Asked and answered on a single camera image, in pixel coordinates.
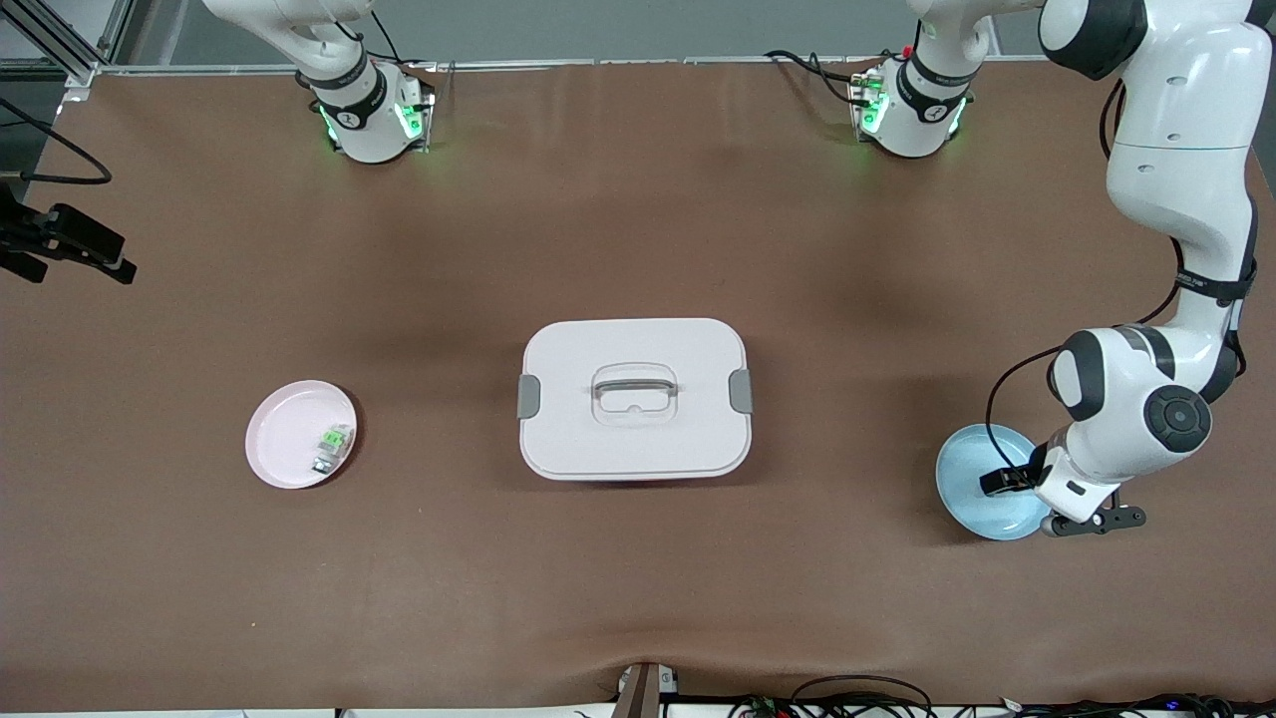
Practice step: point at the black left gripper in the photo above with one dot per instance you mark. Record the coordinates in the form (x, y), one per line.
(1024, 473)

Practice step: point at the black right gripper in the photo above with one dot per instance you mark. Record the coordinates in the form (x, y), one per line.
(30, 239)

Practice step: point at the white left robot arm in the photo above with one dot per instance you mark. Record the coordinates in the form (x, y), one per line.
(1176, 150)

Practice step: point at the light blue round plate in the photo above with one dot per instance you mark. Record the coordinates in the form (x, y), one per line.
(972, 499)

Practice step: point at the grey box lid clip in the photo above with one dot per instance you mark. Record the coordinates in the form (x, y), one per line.
(741, 390)
(528, 397)

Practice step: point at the pink round plate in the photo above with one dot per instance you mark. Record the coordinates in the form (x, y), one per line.
(284, 434)

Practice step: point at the white lidded storage box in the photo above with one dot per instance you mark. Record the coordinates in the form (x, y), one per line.
(638, 439)

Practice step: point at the aluminium frame profile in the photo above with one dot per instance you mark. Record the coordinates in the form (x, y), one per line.
(80, 72)

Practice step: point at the green push-button switch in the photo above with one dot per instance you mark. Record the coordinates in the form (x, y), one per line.
(334, 444)

